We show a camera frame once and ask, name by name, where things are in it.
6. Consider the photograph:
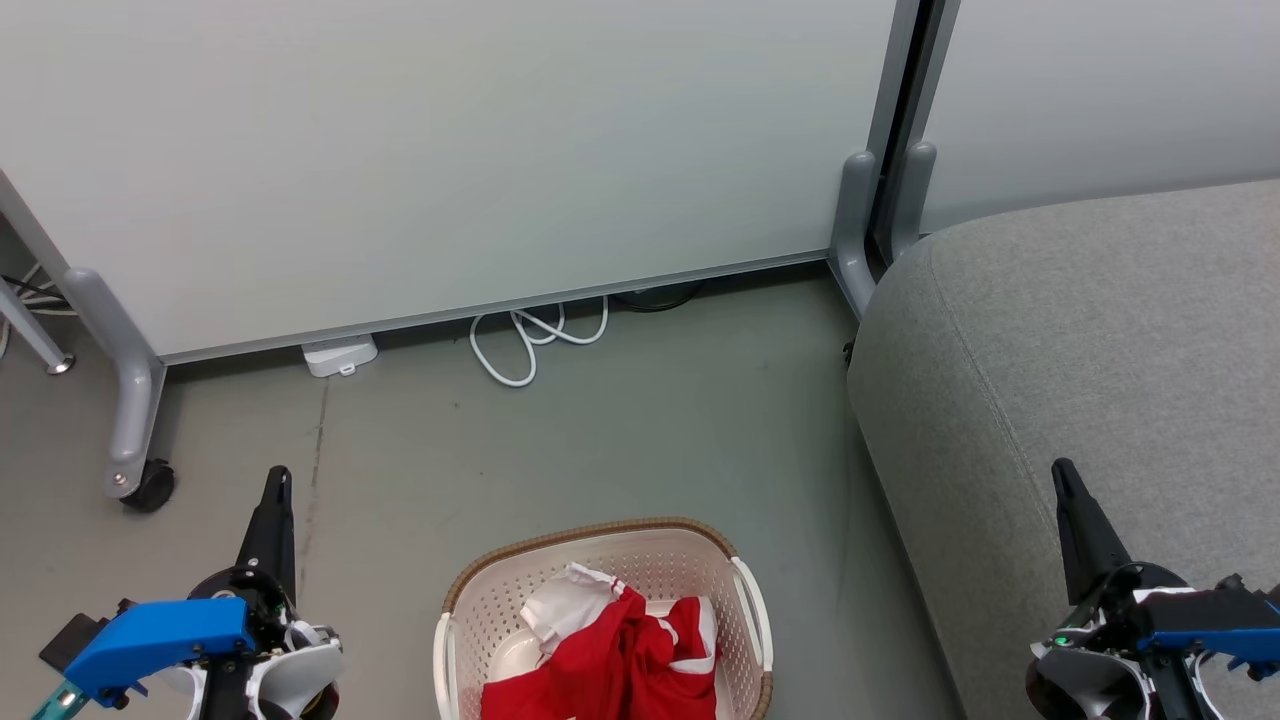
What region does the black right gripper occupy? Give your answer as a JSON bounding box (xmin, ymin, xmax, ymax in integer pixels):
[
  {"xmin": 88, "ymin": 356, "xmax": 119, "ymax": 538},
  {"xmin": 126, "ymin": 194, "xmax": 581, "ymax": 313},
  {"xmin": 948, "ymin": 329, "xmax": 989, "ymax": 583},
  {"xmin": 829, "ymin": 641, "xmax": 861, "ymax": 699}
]
[{"xmin": 1040, "ymin": 458, "xmax": 1191, "ymax": 661}]

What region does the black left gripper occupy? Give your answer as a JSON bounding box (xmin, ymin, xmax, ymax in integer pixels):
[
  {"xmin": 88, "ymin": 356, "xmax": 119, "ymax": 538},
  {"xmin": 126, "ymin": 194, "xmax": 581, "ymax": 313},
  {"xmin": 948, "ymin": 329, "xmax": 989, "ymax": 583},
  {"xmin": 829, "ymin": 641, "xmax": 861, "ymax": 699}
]
[{"xmin": 188, "ymin": 465, "xmax": 301, "ymax": 656}]

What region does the red garment with white stripes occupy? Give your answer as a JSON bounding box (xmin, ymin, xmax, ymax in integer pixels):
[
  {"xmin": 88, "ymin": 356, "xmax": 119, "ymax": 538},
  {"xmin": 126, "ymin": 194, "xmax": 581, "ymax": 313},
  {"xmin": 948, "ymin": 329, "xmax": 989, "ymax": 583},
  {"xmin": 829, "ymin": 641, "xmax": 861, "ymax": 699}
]
[{"xmin": 480, "ymin": 583, "xmax": 721, "ymax": 720}]

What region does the grey fabric sofa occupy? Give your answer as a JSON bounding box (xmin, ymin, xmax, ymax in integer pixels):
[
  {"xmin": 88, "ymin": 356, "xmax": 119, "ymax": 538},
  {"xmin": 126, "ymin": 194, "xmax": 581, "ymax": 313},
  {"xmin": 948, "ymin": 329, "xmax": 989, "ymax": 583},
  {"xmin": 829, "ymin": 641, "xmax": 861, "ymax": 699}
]
[{"xmin": 846, "ymin": 178, "xmax": 1280, "ymax": 720}]

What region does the black caster wheel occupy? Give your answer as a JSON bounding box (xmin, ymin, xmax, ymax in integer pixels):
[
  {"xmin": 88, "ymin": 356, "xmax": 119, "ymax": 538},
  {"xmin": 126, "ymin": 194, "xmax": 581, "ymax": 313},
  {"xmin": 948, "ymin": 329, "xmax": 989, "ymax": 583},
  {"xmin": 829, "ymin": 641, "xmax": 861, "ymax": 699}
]
[{"xmin": 120, "ymin": 458, "xmax": 177, "ymax": 514}]

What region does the small white adapter box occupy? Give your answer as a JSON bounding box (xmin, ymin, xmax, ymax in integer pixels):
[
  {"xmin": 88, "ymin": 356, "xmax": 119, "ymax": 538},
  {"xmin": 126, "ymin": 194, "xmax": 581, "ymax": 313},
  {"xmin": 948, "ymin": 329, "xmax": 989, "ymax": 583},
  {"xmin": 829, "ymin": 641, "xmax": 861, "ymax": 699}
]
[{"xmin": 300, "ymin": 335, "xmax": 379, "ymax": 379}]

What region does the grey partition foot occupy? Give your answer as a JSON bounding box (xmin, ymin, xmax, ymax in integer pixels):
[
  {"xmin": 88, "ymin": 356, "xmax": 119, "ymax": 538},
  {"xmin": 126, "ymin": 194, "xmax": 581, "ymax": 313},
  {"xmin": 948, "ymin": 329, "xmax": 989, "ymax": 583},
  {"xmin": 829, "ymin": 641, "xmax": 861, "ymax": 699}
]
[
  {"xmin": 828, "ymin": 150, "xmax": 881, "ymax": 319},
  {"xmin": 890, "ymin": 140, "xmax": 938, "ymax": 263},
  {"xmin": 60, "ymin": 268, "xmax": 166, "ymax": 499}
]

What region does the grey metal table leg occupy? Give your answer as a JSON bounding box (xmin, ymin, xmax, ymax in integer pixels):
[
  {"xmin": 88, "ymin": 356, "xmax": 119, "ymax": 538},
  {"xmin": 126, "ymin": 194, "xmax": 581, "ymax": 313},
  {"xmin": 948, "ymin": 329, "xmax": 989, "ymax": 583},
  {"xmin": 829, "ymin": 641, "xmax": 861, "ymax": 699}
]
[{"xmin": 0, "ymin": 275, "xmax": 77, "ymax": 376}]

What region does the cream perforated laundry basket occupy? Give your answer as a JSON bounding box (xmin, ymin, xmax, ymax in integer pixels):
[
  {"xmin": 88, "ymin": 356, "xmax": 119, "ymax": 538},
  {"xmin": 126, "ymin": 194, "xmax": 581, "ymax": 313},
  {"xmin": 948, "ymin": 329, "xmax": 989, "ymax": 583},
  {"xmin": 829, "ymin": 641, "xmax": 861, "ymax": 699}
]
[{"xmin": 433, "ymin": 517, "xmax": 776, "ymax": 720}]

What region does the large white partition panel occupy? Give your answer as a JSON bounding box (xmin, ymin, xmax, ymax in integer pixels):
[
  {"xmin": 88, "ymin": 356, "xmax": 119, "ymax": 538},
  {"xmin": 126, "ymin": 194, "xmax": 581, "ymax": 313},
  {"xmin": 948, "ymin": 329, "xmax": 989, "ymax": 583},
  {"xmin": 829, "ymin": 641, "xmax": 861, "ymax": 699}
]
[{"xmin": 0, "ymin": 0, "xmax": 921, "ymax": 366}]

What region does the narrow white partition panel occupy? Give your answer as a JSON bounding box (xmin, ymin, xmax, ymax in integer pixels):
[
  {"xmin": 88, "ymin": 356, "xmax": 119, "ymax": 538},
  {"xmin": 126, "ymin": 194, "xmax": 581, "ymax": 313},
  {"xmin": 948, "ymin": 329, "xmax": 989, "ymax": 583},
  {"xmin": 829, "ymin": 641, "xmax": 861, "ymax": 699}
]
[{"xmin": 880, "ymin": 0, "xmax": 1280, "ymax": 241}]

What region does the thick white looped cable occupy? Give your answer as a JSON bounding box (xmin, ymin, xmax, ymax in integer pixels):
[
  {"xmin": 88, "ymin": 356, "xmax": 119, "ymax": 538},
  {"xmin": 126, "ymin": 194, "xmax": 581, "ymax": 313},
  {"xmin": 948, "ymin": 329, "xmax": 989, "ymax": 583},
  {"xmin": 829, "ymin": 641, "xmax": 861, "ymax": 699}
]
[{"xmin": 468, "ymin": 296, "xmax": 611, "ymax": 389}]

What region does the thin white cable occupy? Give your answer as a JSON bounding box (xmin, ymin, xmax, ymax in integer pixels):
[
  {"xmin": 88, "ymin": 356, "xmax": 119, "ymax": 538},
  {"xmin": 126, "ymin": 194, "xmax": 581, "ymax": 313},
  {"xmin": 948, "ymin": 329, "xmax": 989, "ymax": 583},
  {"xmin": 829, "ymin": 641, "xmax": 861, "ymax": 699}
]
[{"xmin": 0, "ymin": 262, "xmax": 79, "ymax": 359}]

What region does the thin black cable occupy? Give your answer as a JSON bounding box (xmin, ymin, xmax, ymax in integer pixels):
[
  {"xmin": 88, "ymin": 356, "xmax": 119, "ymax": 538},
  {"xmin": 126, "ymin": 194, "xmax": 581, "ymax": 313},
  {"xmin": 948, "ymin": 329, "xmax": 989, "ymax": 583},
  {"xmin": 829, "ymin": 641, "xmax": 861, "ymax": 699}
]
[{"xmin": 0, "ymin": 272, "xmax": 63, "ymax": 306}]

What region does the black coiled cable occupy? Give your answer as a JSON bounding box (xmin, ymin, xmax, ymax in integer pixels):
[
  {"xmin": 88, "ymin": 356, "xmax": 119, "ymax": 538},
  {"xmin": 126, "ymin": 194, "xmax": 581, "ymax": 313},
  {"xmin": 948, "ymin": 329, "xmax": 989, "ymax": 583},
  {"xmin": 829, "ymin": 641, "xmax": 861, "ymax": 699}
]
[{"xmin": 610, "ymin": 282, "xmax": 706, "ymax": 313}]

